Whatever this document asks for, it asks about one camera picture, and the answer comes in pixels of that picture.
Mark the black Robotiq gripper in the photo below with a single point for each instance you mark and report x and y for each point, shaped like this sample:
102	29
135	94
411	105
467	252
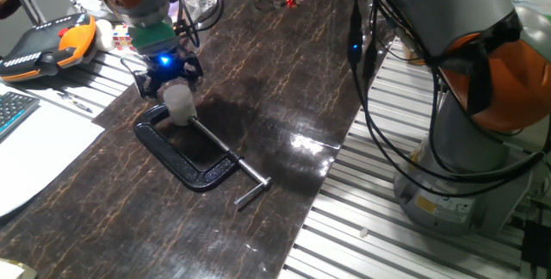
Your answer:
168	66

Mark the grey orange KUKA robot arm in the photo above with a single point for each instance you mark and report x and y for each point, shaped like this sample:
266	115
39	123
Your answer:
447	8

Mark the white translucent plastic jar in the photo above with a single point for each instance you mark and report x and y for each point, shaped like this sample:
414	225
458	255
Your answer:
183	113

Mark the black C-clamp with steel screw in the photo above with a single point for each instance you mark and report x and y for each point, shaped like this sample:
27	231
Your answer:
172	158

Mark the green flange adapter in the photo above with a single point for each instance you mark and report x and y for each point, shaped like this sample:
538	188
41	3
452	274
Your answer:
152	38

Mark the Rubik's cube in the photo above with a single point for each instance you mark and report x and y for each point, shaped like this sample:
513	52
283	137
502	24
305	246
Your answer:
122	40

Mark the white round object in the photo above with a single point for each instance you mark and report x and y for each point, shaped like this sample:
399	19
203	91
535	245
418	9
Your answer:
104	35

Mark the dark brown marble pattern mat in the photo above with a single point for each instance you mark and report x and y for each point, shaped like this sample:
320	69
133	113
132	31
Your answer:
258	98

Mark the dark pen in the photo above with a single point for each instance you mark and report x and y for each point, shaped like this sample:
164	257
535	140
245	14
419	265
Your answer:
75	103

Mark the orange black teach pendant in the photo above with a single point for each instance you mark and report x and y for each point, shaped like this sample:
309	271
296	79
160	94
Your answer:
47	51

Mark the large white paper sheet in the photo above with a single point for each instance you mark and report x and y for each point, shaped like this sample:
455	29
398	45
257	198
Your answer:
39	154

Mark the black computer keyboard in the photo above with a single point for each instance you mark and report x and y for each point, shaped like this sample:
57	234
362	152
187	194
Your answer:
15	109

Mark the gold foil box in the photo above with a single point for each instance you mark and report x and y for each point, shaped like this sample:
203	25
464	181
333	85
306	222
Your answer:
17	270

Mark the tiny white plastic bit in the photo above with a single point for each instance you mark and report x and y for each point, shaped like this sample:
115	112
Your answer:
364	232

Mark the white plastic bag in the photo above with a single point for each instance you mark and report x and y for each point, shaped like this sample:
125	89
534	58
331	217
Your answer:
538	2

